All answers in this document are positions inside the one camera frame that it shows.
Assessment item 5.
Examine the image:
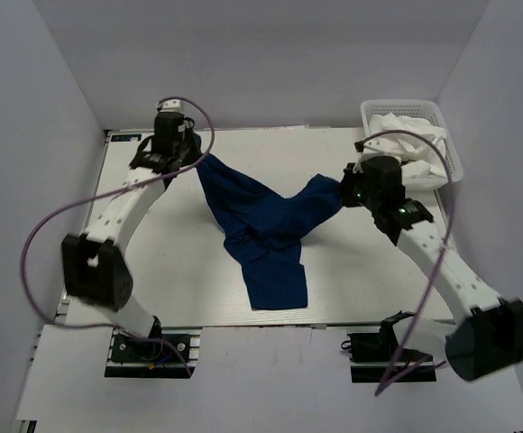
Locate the white plastic basket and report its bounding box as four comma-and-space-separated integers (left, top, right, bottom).
361, 99, 463, 191

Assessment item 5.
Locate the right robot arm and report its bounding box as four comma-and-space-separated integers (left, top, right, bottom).
340, 156, 523, 382

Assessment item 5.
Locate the blue table label sticker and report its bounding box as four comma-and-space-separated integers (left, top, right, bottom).
110, 134, 142, 143

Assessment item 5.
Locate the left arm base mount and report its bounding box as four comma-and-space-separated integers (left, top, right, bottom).
104, 329, 201, 379

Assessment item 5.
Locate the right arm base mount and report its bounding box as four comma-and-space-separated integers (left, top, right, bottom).
340, 332, 436, 383

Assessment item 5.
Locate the blue t shirt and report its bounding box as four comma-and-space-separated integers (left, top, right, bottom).
197, 155, 342, 310

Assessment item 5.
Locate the white t shirt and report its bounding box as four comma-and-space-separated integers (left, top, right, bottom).
368, 113, 447, 190

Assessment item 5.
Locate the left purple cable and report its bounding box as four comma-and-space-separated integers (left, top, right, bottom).
20, 95, 217, 378

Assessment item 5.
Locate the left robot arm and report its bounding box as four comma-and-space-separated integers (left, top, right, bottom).
61, 110, 201, 360

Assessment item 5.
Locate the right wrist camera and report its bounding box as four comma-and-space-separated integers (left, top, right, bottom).
353, 140, 379, 164

